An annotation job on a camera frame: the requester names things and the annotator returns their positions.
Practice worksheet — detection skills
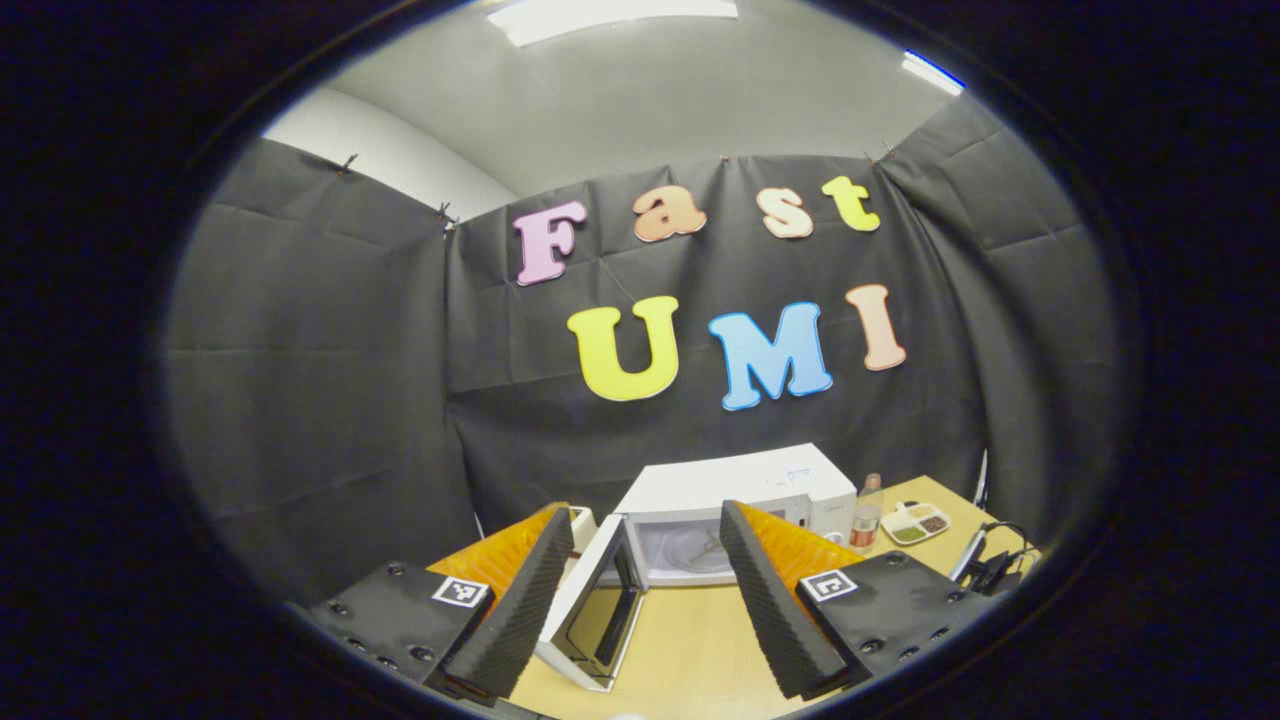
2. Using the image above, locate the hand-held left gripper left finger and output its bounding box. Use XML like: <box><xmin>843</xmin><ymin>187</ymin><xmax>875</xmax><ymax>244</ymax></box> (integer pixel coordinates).
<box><xmin>285</xmin><ymin>505</ymin><xmax>577</xmax><ymax>706</ymax></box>

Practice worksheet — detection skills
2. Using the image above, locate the black cabled device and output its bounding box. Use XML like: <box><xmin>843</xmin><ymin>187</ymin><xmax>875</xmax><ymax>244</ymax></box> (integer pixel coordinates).
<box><xmin>947</xmin><ymin>519</ymin><xmax>1044</xmax><ymax>599</ymax></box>

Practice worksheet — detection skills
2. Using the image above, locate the clear bottle with red label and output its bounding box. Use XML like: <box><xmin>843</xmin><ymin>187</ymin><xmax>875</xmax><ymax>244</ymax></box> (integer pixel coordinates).
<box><xmin>849</xmin><ymin>472</ymin><xmax>886</xmax><ymax>555</ymax></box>

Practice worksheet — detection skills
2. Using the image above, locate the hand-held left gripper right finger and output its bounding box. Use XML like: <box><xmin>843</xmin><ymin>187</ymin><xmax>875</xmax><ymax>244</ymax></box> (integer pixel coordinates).
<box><xmin>718</xmin><ymin>499</ymin><xmax>1002</xmax><ymax>701</ymax></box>

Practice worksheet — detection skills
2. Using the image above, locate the long ceiling light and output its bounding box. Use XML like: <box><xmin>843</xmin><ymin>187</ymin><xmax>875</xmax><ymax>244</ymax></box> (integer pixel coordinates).
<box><xmin>900</xmin><ymin>49</ymin><xmax>968</xmax><ymax>98</ymax></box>
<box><xmin>487</xmin><ymin>0</ymin><xmax>740</xmax><ymax>48</ymax></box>

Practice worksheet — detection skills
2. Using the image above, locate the black backdrop cloth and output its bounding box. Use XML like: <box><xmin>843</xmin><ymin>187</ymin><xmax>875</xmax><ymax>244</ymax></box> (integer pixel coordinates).
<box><xmin>163</xmin><ymin>95</ymin><xmax>1123</xmax><ymax>608</ymax></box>

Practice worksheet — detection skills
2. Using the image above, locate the white divided grain dish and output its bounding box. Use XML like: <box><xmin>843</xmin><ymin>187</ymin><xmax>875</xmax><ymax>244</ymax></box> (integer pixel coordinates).
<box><xmin>879</xmin><ymin>499</ymin><xmax>952</xmax><ymax>547</ymax></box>

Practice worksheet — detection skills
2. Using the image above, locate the white microwave oven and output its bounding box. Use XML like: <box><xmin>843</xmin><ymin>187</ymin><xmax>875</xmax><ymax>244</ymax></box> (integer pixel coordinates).
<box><xmin>534</xmin><ymin>442</ymin><xmax>860</xmax><ymax>694</ymax></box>

